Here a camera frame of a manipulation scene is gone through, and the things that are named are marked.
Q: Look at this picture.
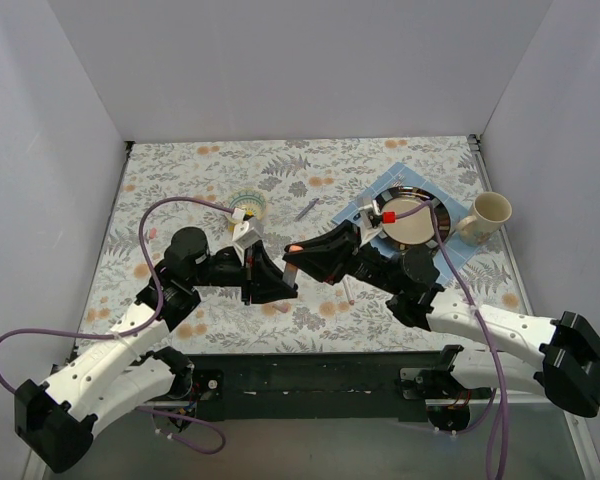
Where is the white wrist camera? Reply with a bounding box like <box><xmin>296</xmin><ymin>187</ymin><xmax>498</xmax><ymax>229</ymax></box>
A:
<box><xmin>231</xmin><ymin>208</ymin><xmax>263</xmax><ymax>261</ymax></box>
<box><xmin>356</xmin><ymin>196</ymin><xmax>396</xmax><ymax>246</ymax></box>

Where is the purple pen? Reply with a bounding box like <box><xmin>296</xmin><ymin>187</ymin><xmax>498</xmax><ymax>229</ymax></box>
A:
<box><xmin>294</xmin><ymin>198</ymin><xmax>319</xmax><ymax>222</ymax></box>

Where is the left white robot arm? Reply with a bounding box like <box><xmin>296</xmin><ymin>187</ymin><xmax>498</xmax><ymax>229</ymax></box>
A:
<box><xmin>14</xmin><ymin>222</ymin><xmax>298</xmax><ymax>473</ymax></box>

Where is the pink white pen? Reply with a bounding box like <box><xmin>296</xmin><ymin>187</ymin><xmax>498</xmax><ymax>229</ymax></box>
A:
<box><xmin>342</xmin><ymin>278</ymin><xmax>355</xmax><ymax>306</ymax></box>

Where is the grey highlighter pen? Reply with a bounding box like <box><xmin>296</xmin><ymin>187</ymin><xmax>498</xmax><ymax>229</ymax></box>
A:
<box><xmin>283</xmin><ymin>263</ymin><xmax>298</xmax><ymax>287</ymax></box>

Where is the cream ceramic mug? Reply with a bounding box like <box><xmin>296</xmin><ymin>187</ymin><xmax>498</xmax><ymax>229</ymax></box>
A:
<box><xmin>456</xmin><ymin>191</ymin><xmax>512</xmax><ymax>246</ymax></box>

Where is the dark striped plate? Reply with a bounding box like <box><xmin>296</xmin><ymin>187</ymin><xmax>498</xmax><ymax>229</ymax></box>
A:
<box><xmin>375</xmin><ymin>186</ymin><xmax>453</xmax><ymax>251</ymax></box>

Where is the purple pen cap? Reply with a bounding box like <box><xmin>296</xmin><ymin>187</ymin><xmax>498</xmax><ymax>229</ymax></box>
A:
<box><xmin>274</xmin><ymin>303</ymin><xmax>290</xmax><ymax>313</ymax></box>

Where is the floral table mat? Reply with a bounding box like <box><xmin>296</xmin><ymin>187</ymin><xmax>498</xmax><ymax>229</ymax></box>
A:
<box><xmin>74</xmin><ymin>135</ymin><xmax>519</xmax><ymax>355</ymax></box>

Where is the blue checked cloth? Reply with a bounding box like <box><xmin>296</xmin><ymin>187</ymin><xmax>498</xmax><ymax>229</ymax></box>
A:
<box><xmin>331</xmin><ymin>163</ymin><xmax>477</xmax><ymax>270</ymax></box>

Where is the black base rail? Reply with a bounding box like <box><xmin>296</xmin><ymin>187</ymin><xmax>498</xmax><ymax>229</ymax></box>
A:
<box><xmin>144</xmin><ymin>353</ymin><xmax>501</xmax><ymax>424</ymax></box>

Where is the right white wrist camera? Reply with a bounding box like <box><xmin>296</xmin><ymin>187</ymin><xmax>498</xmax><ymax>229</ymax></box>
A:
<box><xmin>356</xmin><ymin>196</ymin><xmax>396</xmax><ymax>246</ymax></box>

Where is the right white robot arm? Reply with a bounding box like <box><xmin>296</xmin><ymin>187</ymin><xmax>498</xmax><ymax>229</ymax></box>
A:
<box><xmin>283</xmin><ymin>221</ymin><xmax>600</xmax><ymax>418</ymax></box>

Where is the patterned glass bowl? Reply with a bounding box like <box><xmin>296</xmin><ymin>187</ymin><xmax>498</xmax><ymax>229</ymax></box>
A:
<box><xmin>226</xmin><ymin>188</ymin><xmax>267</xmax><ymax>224</ymax></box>

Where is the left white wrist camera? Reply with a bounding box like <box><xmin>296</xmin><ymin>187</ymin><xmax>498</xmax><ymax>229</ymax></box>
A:
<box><xmin>231</xmin><ymin>208</ymin><xmax>263</xmax><ymax>261</ymax></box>

